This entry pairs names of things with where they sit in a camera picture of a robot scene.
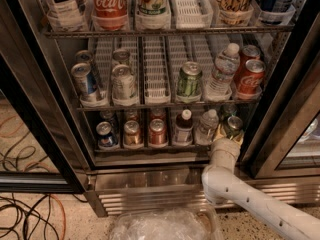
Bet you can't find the glass fridge door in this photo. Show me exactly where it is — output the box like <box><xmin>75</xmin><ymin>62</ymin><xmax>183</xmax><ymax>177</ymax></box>
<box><xmin>242</xmin><ymin>16</ymin><xmax>320</xmax><ymax>179</ymax></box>
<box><xmin>0</xmin><ymin>0</ymin><xmax>90</xmax><ymax>194</ymax></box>

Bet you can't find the yellow black can top shelf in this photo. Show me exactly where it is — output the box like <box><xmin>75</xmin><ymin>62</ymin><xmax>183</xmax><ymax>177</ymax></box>
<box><xmin>216</xmin><ymin>0</ymin><xmax>251</xmax><ymax>25</ymax></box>

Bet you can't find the white can middle rear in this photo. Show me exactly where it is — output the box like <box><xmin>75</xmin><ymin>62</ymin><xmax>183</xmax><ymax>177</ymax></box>
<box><xmin>112</xmin><ymin>48</ymin><xmax>130</xmax><ymax>66</ymax></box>

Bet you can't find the water bottle bottom shelf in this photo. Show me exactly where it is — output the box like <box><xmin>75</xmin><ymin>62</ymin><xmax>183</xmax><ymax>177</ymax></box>
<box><xmin>195</xmin><ymin>109</ymin><xmax>219</xmax><ymax>145</ymax></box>

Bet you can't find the red can bottom front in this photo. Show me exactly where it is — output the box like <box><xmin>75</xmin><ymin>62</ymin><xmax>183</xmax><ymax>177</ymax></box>
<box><xmin>149</xmin><ymin>119</ymin><xmax>166</xmax><ymax>145</ymax></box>

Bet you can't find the empty white tray middle shelf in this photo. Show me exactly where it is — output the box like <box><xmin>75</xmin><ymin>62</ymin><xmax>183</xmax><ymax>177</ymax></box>
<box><xmin>142</xmin><ymin>37</ymin><xmax>171</xmax><ymax>104</ymax></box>

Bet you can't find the blue silver can middle front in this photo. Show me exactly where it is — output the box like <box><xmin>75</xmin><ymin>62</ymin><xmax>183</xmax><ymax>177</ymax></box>
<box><xmin>71</xmin><ymin>63</ymin><xmax>101</xmax><ymax>102</ymax></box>

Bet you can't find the green can bottom rear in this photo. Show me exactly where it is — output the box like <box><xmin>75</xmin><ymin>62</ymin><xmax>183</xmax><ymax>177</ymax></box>
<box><xmin>219</xmin><ymin>103</ymin><xmax>238</xmax><ymax>121</ymax></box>

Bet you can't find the dark juice bottle white cap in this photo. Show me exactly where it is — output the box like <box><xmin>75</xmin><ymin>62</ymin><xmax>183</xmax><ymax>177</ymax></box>
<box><xmin>174</xmin><ymin>109</ymin><xmax>193</xmax><ymax>145</ymax></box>

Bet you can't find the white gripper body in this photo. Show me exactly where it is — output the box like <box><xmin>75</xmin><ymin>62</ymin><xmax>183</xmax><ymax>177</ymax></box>
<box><xmin>211</xmin><ymin>138</ymin><xmax>240</xmax><ymax>167</ymax></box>

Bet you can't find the orange can bottom rear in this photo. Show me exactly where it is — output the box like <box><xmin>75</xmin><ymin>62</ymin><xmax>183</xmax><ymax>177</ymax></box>
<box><xmin>125</xmin><ymin>109</ymin><xmax>139</xmax><ymax>121</ymax></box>

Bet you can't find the water bottle shelf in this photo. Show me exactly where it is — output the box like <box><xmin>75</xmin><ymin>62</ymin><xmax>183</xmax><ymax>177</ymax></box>
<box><xmin>209</xmin><ymin>43</ymin><xmax>240</xmax><ymax>96</ymax></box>
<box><xmin>195</xmin><ymin>109</ymin><xmax>219</xmax><ymax>145</ymax></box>

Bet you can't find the middle wire shelf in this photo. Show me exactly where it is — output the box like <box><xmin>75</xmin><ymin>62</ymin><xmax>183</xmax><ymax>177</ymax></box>
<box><xmin>76</xmin><ymin>98</ymin><xmax>260</xmax><ymax>112</ymax></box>

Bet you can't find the red Coca-Cola can rear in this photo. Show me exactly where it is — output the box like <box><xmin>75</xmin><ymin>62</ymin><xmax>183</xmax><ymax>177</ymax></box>
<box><xmin>233</xmin><ymin>45</ymin><xmax>261</xmax><ymax>82</ymax></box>

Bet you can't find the white tea bottle top shelf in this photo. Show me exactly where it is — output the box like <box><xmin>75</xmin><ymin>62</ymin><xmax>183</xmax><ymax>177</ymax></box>
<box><xmin>45</xmin><ymin>0</ymin><xmax>87</xmax><ymax>31</ymax></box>

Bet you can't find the top wire shelf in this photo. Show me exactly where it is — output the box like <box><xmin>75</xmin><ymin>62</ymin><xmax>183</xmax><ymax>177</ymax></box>
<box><xmin>44</xmin><ymin>25</ymin><xmax>294</xmax><ymax>39</ymax></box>

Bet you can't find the white can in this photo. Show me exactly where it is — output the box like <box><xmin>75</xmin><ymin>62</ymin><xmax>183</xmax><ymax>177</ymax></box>
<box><xmin>112</xmin><ymin>65</ymin><xmax>136</xmax><ymax>100</ymax></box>
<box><xmin>112</xmin><ymin>48</ymin><xmax>130</xmax><ymax>66</ymax></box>

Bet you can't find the red can bottom rear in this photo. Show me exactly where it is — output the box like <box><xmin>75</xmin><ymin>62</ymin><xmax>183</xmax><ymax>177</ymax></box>
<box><xmin>150</xmin><ymin>108</ymin><xmax>166</xmax><ymax>120</ymax></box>

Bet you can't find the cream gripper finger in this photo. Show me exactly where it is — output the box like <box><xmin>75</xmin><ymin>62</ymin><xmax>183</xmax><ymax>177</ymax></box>
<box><xmin>213</xmin><ymin>124</ymin><xmax>227</xmax><ymax>141</ymax></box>
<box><xmin>233</xmin><ymin>131</ymin><xmax>244</xmax><ymax>147</ymax></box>

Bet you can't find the green can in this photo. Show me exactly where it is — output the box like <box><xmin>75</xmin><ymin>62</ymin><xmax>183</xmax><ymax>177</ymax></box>
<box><xmin>219</xmin><ymin>103</ymin><xmax>238</xmax><ymax>121</ymax></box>
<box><xmin>223</xmin><ymin>116</ymin><xmax>243</xmax><ymax>139</ymax></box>

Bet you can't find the orange can bottom front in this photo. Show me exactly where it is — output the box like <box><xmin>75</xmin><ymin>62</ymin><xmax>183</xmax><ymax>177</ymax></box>
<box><xmin>124</xmin><ymin>120</ymin><xmax>142</xmax><ymax>145</ymax></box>

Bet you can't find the green can middle shelf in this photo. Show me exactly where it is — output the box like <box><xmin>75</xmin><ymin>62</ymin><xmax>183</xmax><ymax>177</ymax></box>
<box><xmin>177</xmin><ymin>61</ymin><xmax>202</xmax><ymax>97</ymax></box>

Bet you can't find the empty white tray shelf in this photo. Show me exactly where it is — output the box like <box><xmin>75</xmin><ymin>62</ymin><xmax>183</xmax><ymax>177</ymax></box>
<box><xmin>142</xmin><ymin>37</ymin><xmax>171</xmax><ymax>104</ymax></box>
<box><xmin>171</xmin><ymin>0</ymin><xmax>213</xmax><ymax>30</ymax></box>

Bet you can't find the blue can bottom rear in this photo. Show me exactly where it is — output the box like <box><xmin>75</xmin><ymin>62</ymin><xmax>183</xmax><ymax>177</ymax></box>
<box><xmin>100</xmin><ymin>110</ymin><xmax>119</xmax><ymax>134</ymax></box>

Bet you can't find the green can bottom front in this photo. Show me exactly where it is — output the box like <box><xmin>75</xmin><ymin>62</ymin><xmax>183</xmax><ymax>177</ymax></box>
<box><xmin>223</xmin><ymin>116</ymin><xmax>243</xmax><ymax>139</ymax></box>

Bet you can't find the empty white tray top shelf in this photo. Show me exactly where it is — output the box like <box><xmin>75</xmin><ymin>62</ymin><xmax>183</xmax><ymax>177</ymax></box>
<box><xmin>171</xmin><ymin>0</ymin><xmax>213</xmax><ymax>30</ymax></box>

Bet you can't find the clear plastic bin with bags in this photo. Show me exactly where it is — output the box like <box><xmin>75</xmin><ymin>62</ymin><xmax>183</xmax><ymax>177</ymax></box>
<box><xmin>108</xmin><ymin>205</ymin><xmax>224</xmax><ymax>240</ymax></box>

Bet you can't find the water bottle middle shelf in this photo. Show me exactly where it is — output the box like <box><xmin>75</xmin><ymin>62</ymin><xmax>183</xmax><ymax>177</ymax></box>
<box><xmin>209</xmin><ymin>43</ymin><xmax>240</xmax><ymax>96</ymax></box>

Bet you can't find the right glass fridge door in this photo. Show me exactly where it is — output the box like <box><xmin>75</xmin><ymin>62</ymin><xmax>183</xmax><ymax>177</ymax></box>
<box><xmin>242</xmin><ymin>16</ymin><xmax>320</xmax><ymax>179</ymax></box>

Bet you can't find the blue silver can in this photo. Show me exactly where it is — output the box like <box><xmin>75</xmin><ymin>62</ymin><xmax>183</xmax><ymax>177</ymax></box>
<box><xmin>71</xmin><ymin>63</ymin><xmax>101</xmax><ymax>102</ymax></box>
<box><xmin>75</xmin><ymin>50</ymin><xmax>103</xmax><ymax>89</ymax></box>

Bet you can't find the white can middle front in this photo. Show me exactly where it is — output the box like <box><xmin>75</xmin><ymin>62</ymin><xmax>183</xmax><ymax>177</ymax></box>
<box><xmin>112</xmin><ymin>65</ymin><xmax>136</xmax><ymax>100</ymax></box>

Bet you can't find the orange cable on floor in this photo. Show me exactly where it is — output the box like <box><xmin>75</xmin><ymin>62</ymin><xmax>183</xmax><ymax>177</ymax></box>
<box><xmin>48</xmin><ymin>193</ymin><xmax>67</xmax><ymax>240</ymax></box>

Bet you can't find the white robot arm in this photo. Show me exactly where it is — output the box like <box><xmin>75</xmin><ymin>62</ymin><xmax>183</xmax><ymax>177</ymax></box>
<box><xmin>202</xmin><ymin>124</ymin><xmax>320</xmax><ymax>240</ymax></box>

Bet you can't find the black cable on floor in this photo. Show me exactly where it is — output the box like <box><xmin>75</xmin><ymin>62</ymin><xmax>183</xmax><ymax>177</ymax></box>
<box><xmin>0</xmin><ymin>193</ymin><xmax>88</xmax><ymax>240</ymax></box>

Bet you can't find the wire shelf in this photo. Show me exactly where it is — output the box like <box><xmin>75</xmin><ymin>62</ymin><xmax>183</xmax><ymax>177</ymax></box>
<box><xmin>76</xmin><ymin>98</ymin><xmax>260</xmax><ymax>112</ymax></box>
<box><xmin>44</xmin><ymin>25</ymin><xmax>294</xmax><ymax>39</ymax></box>

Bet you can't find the green white soda bottle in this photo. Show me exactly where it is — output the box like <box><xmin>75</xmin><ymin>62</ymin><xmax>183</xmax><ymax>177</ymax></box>
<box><xmin>136</xmin><ymin>0</ymin><xmax>170</xmax><ymax>17</ymax></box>

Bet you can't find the orange can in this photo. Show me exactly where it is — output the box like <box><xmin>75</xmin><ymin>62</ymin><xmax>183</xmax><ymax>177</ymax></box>
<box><xmin>125</xmin><ymin>109</ymin><xmax>139</xmax><ymax>121</ymax></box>
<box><xmin>124</xmin><ymin>120</ymin><xmax>142</xmax><ymax>145</ymax></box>

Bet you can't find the blue can bottom front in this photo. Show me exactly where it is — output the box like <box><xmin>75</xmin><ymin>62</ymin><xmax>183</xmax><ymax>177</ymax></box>
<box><xmin>96</xmin><ymin>121</ymin><xmax>118</xmax><ymax>148</ymax></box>

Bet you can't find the Coca-Cola bottle top shelf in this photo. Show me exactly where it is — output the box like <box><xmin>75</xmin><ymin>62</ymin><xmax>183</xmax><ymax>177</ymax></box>
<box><xmin>93</xmin><ymin>0</ymin><xmax>127</xmax><ymax>30</ymax></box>

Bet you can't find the steel fridge base grille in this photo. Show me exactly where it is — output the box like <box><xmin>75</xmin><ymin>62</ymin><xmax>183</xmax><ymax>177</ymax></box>
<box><xmin>84</xmin><ymin>164</ymin><xmax>320</xmax><ymax>217</ymax></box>

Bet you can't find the red coca-cola can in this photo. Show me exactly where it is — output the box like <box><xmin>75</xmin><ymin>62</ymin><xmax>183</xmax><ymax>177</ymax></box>
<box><xmin>236</xmin><ymin>59</ymin><xmax>265</xmax><ymax>94</ymax></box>
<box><xmin>233</xmin><ymin>45</ymin><xmax>261</xmax><ymax>82</ymax></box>

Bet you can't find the blue silver can middle rear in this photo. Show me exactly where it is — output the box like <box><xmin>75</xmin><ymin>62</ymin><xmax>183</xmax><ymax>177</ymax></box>
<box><xmin>75</xmin><ymin>50</ymin><xmax>103</xmax><ymax>89</ymax></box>

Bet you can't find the red Coca-Cola can front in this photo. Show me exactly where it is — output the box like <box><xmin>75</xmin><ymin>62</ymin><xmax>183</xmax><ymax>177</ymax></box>
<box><xmin>236</xmin><ymin>59</ymin><xmax>265</xmax><ymax>94</ymax></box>

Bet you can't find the left glass fridge door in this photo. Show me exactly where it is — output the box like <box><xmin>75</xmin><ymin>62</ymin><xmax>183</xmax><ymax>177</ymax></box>
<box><xmin>0</xmin><ymin>0</ymin><xmax>90</xmax><ymax>194</ymax></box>

